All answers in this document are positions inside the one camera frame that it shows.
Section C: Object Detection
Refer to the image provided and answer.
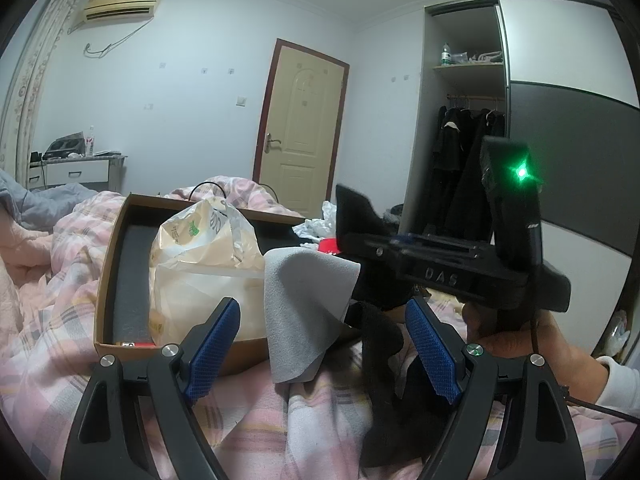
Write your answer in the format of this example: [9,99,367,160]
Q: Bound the cream door with red frame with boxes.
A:
[251,37,350,206]

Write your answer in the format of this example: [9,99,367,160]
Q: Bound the cardboard box with black foam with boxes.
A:
[94,191,313,376]

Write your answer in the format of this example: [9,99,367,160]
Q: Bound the grey quilt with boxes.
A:
[0,167,93,233]

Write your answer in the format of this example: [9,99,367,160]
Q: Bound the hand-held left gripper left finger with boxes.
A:
[60,296,242,480]

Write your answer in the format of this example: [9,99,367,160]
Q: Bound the white bedside cabinet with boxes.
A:
[25,154,126,193]

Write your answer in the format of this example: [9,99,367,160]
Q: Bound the person's right forearm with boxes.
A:
[562,335,640,413]

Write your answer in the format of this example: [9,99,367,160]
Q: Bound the wardrobe with sliding door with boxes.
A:
[402,0,640,361]

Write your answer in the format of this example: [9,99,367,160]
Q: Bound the beige plastic bag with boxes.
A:
[148,197,266,348]

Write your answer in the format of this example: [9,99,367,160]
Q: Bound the air conditioner hose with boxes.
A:
[82,17,155,58]

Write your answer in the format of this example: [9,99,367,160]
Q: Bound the light grey cloth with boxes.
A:
[263,247,362,385]

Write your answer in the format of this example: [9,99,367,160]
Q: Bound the clear plastic bag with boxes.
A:
[602,310,631,361]

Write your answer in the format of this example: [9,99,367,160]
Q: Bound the crumpled white plastic bag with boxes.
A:
[292,200,341,241]

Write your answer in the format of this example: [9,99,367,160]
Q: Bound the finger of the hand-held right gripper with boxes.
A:
[350,257,418,311]
[335,184,403,263]

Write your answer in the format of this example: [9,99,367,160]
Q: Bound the black cloth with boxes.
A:
[347,301,481,467]

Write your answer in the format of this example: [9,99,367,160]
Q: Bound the hanging dark clothes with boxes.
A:
[431,104,506,241]

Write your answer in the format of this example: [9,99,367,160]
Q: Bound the floral patterned curtain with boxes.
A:
[0,0,98,181]

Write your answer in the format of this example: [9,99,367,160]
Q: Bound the beige air conditioner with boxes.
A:
[70,0,163,33]

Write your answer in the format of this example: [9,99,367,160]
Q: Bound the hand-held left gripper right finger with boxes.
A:
[404,296,587,480]

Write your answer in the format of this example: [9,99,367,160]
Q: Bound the person's right hand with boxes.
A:
[462,304,576,396]

